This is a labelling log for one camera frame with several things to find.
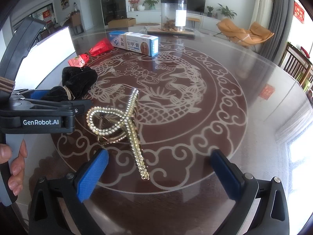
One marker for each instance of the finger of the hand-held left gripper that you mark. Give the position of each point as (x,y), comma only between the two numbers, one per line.
(61,104)
(36,94)

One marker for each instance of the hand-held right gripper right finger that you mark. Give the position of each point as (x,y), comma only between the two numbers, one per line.
(225,176)

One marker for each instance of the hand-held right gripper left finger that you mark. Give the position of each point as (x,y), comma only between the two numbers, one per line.
(93,175)

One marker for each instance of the black velvet scrunchie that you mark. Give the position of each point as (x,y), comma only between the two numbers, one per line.
(75,80)

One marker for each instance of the white cardboard box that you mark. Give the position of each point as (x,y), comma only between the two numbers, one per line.
(58,44)

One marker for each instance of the pearl hair clip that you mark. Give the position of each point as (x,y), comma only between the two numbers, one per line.
(133,132)

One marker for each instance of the dark patterned wooden desktop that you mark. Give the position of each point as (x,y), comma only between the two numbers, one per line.
(220,102)

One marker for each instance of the person's left hand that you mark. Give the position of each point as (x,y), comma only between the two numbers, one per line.
(18,171)

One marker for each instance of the red door paper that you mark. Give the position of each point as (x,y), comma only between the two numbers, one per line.
(46,14)

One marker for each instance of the brown dining chair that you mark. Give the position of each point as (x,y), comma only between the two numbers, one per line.
(76,20)

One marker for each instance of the blue white ointment box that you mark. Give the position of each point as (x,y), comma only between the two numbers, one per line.
(137,44)

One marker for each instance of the brown cardboard box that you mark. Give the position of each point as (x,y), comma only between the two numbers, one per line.
(122,23)

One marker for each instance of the dark glass display cabinet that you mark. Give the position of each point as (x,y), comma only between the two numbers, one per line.
(111,2)

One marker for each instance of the round beige floor mat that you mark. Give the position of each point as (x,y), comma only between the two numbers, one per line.
(146,24)

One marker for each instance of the wooden board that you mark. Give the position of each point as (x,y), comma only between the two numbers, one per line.
(156,32)

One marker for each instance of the red flower plant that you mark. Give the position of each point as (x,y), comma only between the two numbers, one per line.
(134,3)

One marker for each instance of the white round vase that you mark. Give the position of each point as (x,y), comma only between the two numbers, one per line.
(140,7)

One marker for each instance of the white television cabinet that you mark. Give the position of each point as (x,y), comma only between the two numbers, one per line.
(151,14)

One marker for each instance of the dark wooden slatted chair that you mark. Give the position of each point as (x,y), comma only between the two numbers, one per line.
(293,61)
(308,78)

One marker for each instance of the bushy green potted plant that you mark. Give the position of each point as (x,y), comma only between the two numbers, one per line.
(151,2)

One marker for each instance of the clear plastic jar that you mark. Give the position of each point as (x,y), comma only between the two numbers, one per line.
(171,14)

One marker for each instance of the orange rocking chair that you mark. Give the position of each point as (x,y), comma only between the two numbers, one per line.
(232,28)

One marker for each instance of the wooden bench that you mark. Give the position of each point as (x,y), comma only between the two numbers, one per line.
(193,19)

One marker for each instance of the grey curtain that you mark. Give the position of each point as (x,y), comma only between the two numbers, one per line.
(281,24)

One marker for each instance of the large leafy potted plant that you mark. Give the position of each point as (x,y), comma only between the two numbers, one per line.
(226,11)

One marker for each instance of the small green potted plant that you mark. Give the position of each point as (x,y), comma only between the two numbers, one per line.
(209,11)

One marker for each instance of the black television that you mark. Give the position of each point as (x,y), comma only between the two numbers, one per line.
(195,1)

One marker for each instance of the covered standing air conditioner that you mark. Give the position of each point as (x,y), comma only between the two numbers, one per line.
(262,5)

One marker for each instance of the red window decoration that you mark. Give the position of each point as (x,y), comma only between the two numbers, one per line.
(299,12)

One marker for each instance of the framed wall painting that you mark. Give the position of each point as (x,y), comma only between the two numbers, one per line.
(64,0)

